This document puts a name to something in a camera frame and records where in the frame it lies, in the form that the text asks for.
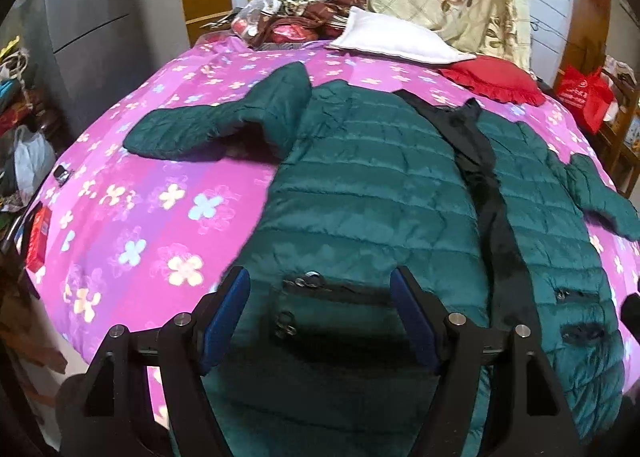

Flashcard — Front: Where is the red fringed cushion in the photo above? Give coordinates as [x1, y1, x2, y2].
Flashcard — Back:
[440, 56, 546, 106]

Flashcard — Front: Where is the white pillow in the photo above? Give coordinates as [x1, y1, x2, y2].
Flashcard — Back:
[327, 7, 476, 62]

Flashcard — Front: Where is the green puffer jacket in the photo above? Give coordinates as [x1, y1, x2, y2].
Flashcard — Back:
[122, 62, 640, 457]

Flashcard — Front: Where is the red flat box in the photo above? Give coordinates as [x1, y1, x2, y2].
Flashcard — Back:
[25, 207, 53, 274]

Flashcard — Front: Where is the red shopping bag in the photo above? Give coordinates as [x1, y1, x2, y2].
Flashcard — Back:
[555, 66, 615, 134]

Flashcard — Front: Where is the wooden chair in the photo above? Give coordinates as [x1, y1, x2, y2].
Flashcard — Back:
[597, 57, 640, 195]

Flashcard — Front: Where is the red shiny packet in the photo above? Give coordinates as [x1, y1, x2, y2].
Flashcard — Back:
[272, 22, 326, 44]

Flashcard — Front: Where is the grey wardrobe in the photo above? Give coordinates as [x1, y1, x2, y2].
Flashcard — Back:
[20, 0, 146, 122]

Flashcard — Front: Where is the brown floral cloth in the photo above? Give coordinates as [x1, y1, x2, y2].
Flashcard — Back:
[250, 0, 371, 45]

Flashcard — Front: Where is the pink floral bed cover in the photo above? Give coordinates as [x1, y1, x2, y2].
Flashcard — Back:
[22, 34, 640, 388]

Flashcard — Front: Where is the dark wooden door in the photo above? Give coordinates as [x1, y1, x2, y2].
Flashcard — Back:
[560, 0, 613, 82]

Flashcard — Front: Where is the white plastic bag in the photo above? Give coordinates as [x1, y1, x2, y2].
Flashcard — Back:
[14, 126, 56, 192]

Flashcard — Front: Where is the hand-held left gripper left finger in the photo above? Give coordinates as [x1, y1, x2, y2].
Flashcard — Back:
[60, 267, 251, 457]

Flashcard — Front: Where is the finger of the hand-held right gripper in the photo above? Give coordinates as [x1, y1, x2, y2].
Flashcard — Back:
[620, 293, 640, 340]

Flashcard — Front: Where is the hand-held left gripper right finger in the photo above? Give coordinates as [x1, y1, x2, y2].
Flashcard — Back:
[390, 266, 583, 457]

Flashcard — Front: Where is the clear plastic bag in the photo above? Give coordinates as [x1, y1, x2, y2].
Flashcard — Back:
[232, 0, 281, 38]

